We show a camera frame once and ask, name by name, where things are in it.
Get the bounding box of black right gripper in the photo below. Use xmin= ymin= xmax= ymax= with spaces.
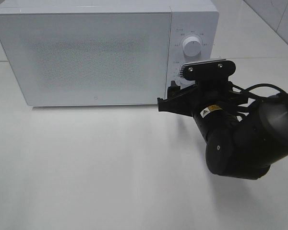
xmin=157 ymin=60 xmax=247 ymax=141

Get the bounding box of white microwave door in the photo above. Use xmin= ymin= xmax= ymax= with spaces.
xmin=0 ymin=13 xmax=170 ymax=106

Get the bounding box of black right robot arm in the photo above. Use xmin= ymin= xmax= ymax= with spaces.
xmin=157 ymin=59 xmax=288 ymax=180

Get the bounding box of upper white power knob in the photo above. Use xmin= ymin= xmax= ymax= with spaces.
xmin=182 ymin=35 xmax=202 ymax=57

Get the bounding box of white microwave oven body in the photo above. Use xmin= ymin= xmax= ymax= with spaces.
xmin=0 ymin=0 xmax=219 ymax=98

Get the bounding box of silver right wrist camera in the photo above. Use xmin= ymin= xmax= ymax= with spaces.
xmin=178 ymin=59 xmax=226 ymax=80

